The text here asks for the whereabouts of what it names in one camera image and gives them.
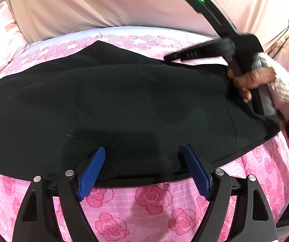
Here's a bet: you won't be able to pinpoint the pink rose printed blanket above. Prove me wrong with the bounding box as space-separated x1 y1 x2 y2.
0 26 289 242

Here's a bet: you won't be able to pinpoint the black pants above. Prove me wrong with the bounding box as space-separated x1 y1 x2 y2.
0 40 280 187

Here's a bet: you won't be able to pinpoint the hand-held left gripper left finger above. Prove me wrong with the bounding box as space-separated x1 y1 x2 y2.
13 146 106 242

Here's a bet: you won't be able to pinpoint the pale floral cloth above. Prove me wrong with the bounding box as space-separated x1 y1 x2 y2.
260 13 289 91

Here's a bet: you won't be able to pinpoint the person's right forearm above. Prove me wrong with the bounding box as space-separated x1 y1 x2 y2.
259 53 289 199

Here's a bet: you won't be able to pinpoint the person's right hand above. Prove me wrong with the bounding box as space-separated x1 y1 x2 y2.
227 67 276 104

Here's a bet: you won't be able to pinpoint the white cartoon pillow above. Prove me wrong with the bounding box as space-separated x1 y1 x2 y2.
0 1 30 86

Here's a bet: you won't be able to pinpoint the beige cloth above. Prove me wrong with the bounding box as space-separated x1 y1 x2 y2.
4 0 289 43

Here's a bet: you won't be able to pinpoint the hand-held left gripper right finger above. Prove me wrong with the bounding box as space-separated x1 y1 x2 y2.
183 144 278 242

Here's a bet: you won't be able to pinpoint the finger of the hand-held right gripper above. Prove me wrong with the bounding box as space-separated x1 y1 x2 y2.
164 38 236 62

